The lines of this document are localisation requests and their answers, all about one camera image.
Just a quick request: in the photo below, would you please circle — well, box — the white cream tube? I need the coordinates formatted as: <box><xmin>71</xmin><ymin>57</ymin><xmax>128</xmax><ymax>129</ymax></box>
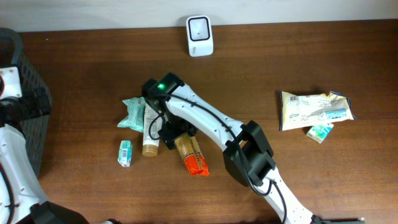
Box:
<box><xmin>142</xmin><ymin>105</ymin><xmax>162</xmax><ymax>157</ymax></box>

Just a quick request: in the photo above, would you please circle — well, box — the orange spaghetti packet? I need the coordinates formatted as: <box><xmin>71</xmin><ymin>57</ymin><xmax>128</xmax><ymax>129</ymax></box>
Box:
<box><xmin>175</xmin><ymin>134</ymin><xmax>210</xmax><ymax>176</ymax></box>

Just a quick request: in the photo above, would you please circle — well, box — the teal wipes packet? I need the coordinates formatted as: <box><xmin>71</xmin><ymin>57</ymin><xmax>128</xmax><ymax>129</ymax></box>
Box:
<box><xmin>117</xmin><ymin>97</ymin><xmax>146</xmax><ymax>133</ymax></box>

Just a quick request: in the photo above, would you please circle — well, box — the small teal gum box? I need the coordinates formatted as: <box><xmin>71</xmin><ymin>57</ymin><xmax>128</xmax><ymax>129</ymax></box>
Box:
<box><xmin>118</xmin><ymin>140</ymin><xmax>132</xmax><ymax>167</ymax></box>

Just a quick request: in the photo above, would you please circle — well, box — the cream yellow snack bag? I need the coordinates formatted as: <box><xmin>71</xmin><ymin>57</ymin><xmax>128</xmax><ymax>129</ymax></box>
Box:
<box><xmin>279</xmin><ymin>91</ymin><xmax>356</xmax><ymax>131</ymax></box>

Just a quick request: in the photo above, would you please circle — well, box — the green tissue pack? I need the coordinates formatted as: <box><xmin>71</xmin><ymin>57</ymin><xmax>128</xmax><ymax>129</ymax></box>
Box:
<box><xmin>306</xmin><ymin>123</ymin><xmax>334</xmax><ymax>144</ymax></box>

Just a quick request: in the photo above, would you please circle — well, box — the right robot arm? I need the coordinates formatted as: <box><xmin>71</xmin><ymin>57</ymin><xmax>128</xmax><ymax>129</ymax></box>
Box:
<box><xmin>142</xmin><ymin>73</ymin><xmax>321</xmax><ymax>223</ymax></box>

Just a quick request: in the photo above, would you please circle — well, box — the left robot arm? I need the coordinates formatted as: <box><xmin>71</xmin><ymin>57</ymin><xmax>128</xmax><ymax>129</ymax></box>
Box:
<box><xmin>1</xmin><ymin>88</ymin><xmax>88</xmax><ymax>224</ymax></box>

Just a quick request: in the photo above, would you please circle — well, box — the white barcode scanner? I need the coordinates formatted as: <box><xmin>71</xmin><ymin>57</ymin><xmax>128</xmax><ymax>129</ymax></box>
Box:
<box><xmin>186</xmin><ymin>15</ymin><xmax>214</xmax><ymax>57</ymax></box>

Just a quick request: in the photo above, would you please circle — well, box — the dark grey plastic basket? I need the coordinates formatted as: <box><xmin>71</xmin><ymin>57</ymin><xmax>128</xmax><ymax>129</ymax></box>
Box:
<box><xmin>1</xmin><ymin>27</ymin><xmax>52</xmax><ymax>176</ymax></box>

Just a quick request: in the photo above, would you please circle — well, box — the right black camera cable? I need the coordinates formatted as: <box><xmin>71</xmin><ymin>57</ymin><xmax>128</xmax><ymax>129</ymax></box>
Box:
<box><xmin>147</xmin><ymin>111</ymin><xmax>165</xmax><ymax>141</ymax></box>

